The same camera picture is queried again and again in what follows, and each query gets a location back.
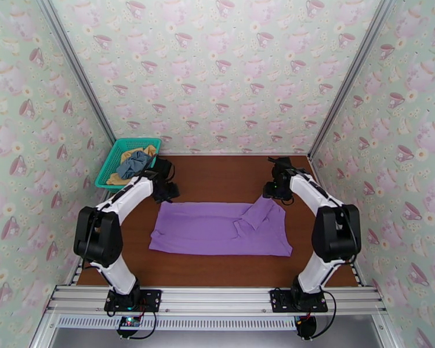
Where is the blue ribbed shirt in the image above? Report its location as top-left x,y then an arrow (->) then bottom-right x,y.
115,150 -> 155,179

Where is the beige garment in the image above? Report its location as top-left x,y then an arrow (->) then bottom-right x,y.
106,144 -> 157,186

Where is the purple shirt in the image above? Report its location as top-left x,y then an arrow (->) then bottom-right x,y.
148,196 -> 293,258

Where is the green plastic mesh basket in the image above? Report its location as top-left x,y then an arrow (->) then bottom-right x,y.
94,137 -> 163,195

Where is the small green circuit board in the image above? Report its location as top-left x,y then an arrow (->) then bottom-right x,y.
117,316 -> 143,331

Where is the black round controller box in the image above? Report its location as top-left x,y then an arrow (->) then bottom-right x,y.
295,316 -> 317,340

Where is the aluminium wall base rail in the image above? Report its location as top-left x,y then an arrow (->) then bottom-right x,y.
158,151 -> 310,157

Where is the aluminium frame beam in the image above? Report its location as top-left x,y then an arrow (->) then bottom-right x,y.
45,284 -> 389,317

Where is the black base cable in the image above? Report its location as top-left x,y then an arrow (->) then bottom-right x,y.
126,310 -> 157,340
311,291 -> 338,340

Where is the white perforated cable tray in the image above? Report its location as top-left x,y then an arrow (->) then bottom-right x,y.
56,314 -> 302,331

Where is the aluminium corner post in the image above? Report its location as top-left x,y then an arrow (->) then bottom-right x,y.
34,0 -> 118,143
307,0 -> 400,161

